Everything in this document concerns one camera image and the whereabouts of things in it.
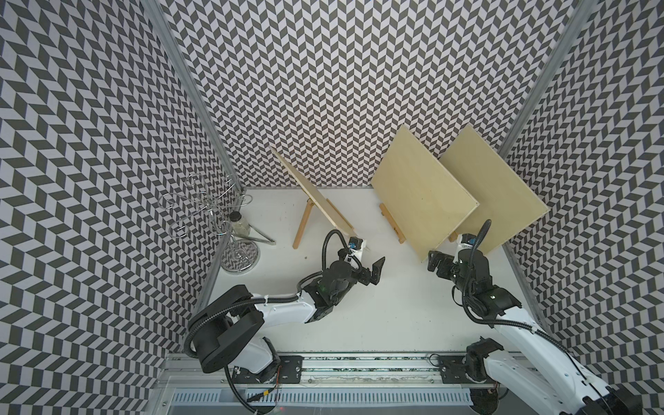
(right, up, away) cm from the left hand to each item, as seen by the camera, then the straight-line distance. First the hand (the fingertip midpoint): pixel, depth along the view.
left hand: (371, 254), depth 81 cm
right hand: (+23, -2, +1) cm, 23 cm away
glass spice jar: (-49, +8, +16) cm, 52 cm away
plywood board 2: (+38, +17, -9) cm, 42 cm away
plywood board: (-18, +18, +11) cm, 28 cm away
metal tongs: (-38, +1, +22) cm, 44 cm away
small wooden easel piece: (-22, +12, +10) cm, 27 cm away
